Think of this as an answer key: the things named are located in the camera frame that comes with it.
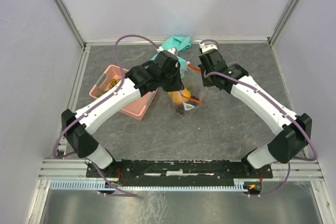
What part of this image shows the yellow orange peach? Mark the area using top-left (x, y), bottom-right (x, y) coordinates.
top-left (168, 89), bottom-right (191, 105)

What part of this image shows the clear zip top bag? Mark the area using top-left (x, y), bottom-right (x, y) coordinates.
top-left (172, 60), bottom-right (209, 115)

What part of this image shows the black grape cluster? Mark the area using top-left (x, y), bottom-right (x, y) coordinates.
top-left (175, 104), bottom-right (186, 116)

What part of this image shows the longan bunch with leaves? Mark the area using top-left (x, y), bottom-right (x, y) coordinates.
top-left (96, 78), bottom-right (121, 98)

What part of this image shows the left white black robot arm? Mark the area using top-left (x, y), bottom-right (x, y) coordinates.
top-left (61, 49), bottom-right (184, 177)

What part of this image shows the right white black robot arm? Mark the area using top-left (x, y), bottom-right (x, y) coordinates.
top-left (199, 45), bottom-right (312, 177)

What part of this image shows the teal cloth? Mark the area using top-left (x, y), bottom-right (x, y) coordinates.
top-left (151, 36), bottom-right (193, 63)

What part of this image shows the pink plastic basket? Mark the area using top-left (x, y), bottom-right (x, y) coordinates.
top-left (89, 65), bottom-right (157, 121)

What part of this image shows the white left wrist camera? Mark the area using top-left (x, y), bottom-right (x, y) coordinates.
top-left (157, 46), bottom-right (179, 56)

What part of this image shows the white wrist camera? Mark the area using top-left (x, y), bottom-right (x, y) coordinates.
top-left (199, 42), bottom-right (218, 54)
top-left (157, 46), bottom-right (179, 56)

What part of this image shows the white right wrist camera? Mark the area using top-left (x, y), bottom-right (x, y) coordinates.
top-left (199, 42), bottom-right (218, 54)

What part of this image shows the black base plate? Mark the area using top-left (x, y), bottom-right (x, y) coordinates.
top-left (101, 159), bottom-right (273, 187)

